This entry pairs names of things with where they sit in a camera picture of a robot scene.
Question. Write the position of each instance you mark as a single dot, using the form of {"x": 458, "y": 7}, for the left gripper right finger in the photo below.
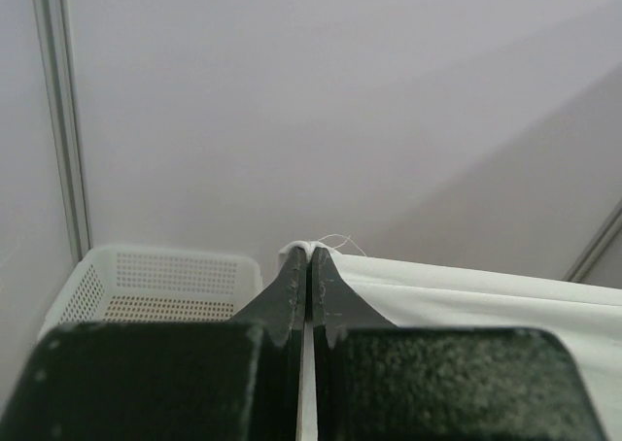
{"x": 379, "y": 381}

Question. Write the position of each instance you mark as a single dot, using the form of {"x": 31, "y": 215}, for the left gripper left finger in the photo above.
{"x": 233, "y": 380}

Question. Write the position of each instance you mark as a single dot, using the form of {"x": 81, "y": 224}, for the corner aluminium post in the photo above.
{"x": 52, "y": 19}
{"x": 596, "y": 247}

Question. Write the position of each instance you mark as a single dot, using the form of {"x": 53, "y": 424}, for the white t shirt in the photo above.
{"x": 587, "y": 319}

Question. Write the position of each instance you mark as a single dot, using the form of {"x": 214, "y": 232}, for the right corner aluminium post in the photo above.
{"x": 596, "y": 247}

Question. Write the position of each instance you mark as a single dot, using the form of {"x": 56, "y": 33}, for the left corner aluminium post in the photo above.
{"x": 52, "y": 19}

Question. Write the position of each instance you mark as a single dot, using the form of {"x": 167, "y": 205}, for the white plastic basket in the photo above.
{"x": 141, "y": 284}

